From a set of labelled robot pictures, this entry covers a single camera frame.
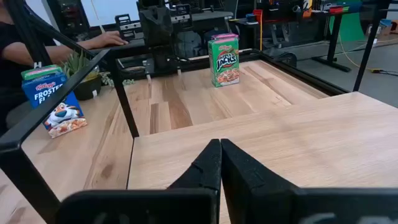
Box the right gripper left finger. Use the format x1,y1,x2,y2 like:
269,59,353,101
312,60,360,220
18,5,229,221
55,138,223,224

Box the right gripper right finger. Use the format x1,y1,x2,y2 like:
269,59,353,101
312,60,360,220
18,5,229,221
220,138,398,224

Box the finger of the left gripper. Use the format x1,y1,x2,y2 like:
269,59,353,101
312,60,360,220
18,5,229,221
138,6,157,47
155,7,174,47

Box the green Apple Jacks cereal box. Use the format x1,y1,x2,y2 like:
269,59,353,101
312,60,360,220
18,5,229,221
21,64,63,81
207,33,241,88

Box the blue Frosted Flakes cereal box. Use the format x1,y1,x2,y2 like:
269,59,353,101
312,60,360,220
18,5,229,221
21,72,88,139

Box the person's hand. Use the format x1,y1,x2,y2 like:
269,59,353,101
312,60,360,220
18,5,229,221
90,30,130,50

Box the computer monitor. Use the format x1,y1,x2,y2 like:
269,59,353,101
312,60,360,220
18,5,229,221
80,0,141,27

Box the grey desk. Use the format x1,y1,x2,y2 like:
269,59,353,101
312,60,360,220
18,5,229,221
88,11,234,60

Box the spiky succulent in black pot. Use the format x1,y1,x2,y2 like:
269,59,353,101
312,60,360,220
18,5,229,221
60,51,136,101

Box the small black side table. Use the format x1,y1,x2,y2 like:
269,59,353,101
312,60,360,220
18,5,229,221
228,17,265,50

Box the person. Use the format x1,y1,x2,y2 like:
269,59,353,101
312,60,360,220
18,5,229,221
0,0,94,138

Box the black table clamp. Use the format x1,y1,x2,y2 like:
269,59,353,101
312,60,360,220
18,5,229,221
273,52,298,68

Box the green panel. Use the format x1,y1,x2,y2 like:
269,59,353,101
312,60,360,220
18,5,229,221
329,2,366,43

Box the wooden shelf with black frame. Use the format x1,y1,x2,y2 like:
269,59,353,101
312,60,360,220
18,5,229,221
0,0,398,224

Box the yellow cable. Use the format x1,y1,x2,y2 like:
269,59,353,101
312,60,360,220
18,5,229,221
258,9,264,50

